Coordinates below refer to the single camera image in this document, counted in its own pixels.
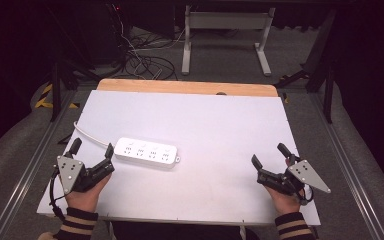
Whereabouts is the white board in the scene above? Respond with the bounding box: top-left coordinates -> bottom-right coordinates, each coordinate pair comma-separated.
36,89 -> 322,227

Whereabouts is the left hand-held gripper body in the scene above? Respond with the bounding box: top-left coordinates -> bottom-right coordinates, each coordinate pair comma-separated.
56,155 -> 116,195

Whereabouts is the aluminium floor rail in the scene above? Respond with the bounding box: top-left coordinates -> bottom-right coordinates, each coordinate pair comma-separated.
0,89 -> 81,240
313,93 -> 384,240

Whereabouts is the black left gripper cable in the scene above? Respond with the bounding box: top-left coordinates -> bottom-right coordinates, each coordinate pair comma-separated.
48,165 -> 68,222

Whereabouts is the person's left hand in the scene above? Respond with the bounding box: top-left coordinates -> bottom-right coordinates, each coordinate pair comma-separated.
64,173 -> 113,214

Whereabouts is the wooden board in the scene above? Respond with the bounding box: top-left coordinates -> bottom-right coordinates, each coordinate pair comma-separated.
96,78 -> 279,98

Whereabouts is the black metal stand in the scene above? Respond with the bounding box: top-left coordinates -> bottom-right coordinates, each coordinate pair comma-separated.
273,6 -> 339,125

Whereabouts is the person's right hand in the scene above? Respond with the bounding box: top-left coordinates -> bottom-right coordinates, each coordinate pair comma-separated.
263,158 -> 306,216

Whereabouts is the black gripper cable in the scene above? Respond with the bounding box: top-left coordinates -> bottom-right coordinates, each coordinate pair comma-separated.
48,165 -> 68,222
298,184 -> 315,206

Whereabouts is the black tripod stand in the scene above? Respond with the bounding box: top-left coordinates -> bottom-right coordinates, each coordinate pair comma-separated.
43,6 -> 104,123

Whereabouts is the white metal table frame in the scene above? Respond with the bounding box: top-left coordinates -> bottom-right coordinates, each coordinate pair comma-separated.
181,4 -> 277,77

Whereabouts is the tangle of floor cables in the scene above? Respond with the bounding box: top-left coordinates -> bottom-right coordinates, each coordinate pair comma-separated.
106,2 -> 194,81

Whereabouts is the person's right striped sleeve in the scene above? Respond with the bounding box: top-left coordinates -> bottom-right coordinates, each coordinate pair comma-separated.
274,211 -> 318,240

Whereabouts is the person's dark clothing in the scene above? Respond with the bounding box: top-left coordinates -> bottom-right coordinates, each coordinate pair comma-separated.
110,221 -> 261,240

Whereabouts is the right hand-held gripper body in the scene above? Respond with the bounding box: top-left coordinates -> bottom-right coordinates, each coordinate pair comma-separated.
256,159 -> 332,198

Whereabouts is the white power strip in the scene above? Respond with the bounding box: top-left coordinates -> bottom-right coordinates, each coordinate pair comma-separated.
113,136 -> 182,169

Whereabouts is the white power strip cable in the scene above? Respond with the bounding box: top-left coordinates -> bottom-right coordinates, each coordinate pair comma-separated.
73,121 -> 116,149

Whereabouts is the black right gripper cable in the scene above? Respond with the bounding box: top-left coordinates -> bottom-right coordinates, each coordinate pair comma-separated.
298,184 -> 315,206

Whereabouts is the person's left striped sleeve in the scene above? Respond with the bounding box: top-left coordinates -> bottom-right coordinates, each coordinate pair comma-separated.
53,206 -> 100,240

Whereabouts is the yellow black hazard tape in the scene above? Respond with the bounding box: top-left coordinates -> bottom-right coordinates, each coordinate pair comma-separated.
34,82 -> 81,110

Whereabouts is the person's striped sleeve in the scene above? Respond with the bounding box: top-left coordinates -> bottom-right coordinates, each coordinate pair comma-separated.
274,211 -> 318,240
53,206 -> 100,240

